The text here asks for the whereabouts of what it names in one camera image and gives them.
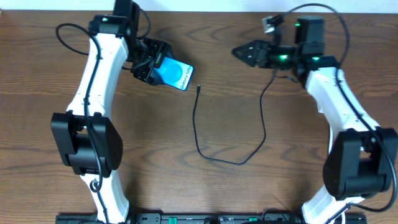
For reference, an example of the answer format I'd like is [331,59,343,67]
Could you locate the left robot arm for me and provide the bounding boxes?
[50,0,171,223]

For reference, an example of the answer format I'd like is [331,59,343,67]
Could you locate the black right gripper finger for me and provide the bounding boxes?
[232,50,257,67]
[232,40,261,53]

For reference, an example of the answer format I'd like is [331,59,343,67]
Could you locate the blue Galaxy smartphone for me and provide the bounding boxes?
[154,57,195,91]

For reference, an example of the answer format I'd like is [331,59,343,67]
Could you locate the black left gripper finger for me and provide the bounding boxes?
[157,43,175,59]
[144,70,164,86]

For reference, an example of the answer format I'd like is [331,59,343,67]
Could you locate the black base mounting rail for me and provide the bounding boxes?
[55,212,368,224]

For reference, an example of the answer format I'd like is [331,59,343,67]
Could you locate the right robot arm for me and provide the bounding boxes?
[232,15,397,223]

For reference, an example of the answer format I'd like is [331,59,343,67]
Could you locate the black USB charging cable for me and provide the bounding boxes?
[192,68,279,166]

